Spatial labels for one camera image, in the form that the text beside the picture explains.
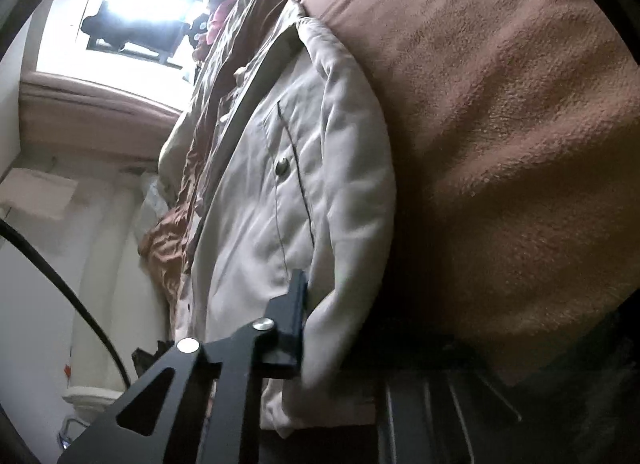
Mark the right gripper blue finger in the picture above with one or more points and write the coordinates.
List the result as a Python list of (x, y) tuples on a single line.
[(200, 402)]

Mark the beige zip jacket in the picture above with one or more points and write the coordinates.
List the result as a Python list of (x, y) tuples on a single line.
[(300, 179)]

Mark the dark hanging clothes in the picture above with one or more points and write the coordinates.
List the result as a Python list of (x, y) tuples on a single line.
[(162, 38)]

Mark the white padded headboard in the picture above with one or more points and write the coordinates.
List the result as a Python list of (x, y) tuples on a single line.
[(52, 364)]

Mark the light blue pillow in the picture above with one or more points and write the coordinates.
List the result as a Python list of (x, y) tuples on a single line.
[(155, 204)]

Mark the pink left curtain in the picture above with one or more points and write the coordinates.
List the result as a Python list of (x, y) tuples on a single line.
[(86, 117)]

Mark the pink cushion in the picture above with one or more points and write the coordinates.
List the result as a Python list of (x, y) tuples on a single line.
[(216, 20)]

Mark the beige duvet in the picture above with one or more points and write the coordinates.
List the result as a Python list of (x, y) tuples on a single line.
[(183, 155)]

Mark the brown bed sheet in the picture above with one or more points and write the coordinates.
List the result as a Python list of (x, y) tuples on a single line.
[(514, 134)]

